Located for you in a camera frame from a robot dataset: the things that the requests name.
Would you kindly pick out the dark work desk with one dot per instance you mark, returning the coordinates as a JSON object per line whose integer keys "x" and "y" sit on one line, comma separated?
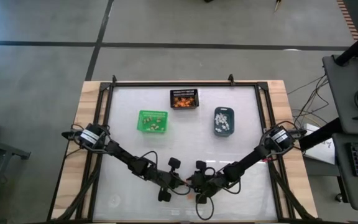
{"x": 343, "y": 102}

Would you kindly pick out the black plastic basket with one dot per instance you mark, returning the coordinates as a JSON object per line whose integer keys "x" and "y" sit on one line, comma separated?
{"x": 183, "y": 92}

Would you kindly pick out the white paper sheet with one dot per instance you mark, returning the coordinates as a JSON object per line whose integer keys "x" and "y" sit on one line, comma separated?
{"x": 322, "y": 152}

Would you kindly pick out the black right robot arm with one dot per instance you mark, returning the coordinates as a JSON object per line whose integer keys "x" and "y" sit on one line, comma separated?
{"x": 259, "y": 155}

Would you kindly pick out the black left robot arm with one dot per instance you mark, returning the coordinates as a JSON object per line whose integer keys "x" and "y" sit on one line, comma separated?
{"x": 126, "y": 157}

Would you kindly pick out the teal plastic bin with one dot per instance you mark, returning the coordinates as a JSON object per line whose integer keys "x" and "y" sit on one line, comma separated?
{"x": 231, "y": 113}

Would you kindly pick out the wooden board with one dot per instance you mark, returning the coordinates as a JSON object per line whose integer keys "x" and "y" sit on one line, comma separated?
{"x": 278, "y": 102}

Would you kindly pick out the green plastic basket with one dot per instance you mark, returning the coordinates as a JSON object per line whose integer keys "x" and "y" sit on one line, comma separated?
{"x": 140, "y": 130}

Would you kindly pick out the black monitor pole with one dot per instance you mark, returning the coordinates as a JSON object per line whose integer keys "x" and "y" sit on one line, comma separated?
{"x": 353, "y": 49}

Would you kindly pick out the black corner bracket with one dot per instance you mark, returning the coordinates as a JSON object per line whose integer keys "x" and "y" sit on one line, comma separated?
{"x": 263, "y": 85}
{"x": 105, "y": 86}

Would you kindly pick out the black striped floor mat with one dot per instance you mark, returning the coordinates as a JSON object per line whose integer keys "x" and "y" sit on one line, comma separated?
{"x": 348, "y": 18}

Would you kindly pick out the black slanted desk bar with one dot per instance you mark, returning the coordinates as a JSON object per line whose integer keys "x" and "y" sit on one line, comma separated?
{"x": 320, "y": 135}

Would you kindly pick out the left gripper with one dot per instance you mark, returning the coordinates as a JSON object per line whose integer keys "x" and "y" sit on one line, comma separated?
{"x": 168, "y": 180}

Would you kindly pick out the yellow pointed object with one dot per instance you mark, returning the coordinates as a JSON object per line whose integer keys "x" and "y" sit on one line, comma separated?
{"x": 277, "y": 5}

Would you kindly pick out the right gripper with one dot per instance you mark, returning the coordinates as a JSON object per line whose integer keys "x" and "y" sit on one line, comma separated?
{"x": 208, "y": 183}

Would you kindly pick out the black diagonal frame strut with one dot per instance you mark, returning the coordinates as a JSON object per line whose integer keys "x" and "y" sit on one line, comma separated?
{"x": 76, "y": 193}
{"x": 291, "y": 193}

